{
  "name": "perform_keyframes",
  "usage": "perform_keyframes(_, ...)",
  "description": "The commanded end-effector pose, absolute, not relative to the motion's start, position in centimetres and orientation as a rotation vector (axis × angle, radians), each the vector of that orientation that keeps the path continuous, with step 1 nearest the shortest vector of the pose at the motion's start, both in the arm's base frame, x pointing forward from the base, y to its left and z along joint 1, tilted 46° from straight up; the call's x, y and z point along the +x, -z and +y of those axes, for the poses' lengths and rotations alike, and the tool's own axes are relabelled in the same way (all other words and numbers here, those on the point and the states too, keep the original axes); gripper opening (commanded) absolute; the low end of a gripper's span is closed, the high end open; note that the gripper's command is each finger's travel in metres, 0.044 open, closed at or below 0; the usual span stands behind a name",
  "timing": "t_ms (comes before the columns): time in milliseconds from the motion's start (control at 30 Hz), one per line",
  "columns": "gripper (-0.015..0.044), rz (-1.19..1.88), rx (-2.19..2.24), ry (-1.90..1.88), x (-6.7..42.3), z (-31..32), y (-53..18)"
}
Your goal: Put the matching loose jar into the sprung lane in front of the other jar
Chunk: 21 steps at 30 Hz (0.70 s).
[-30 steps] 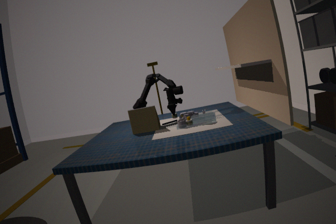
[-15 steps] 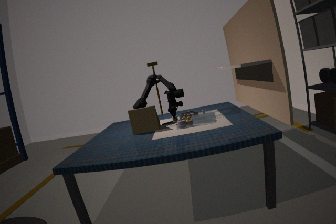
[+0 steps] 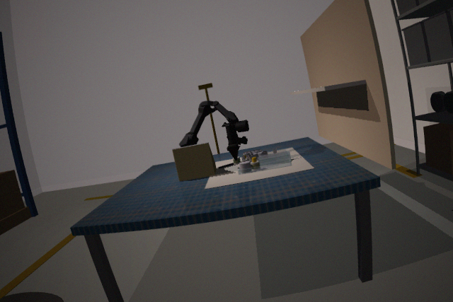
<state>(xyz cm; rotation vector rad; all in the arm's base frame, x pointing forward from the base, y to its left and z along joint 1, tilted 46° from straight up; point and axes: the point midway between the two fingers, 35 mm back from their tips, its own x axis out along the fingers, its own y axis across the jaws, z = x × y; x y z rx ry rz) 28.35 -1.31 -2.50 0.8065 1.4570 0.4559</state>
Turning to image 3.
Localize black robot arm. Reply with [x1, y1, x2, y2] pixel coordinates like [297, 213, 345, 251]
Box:
[179, 100, 249, 147]

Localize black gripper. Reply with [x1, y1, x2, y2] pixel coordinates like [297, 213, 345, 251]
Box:
[227, 133, 241, 161]

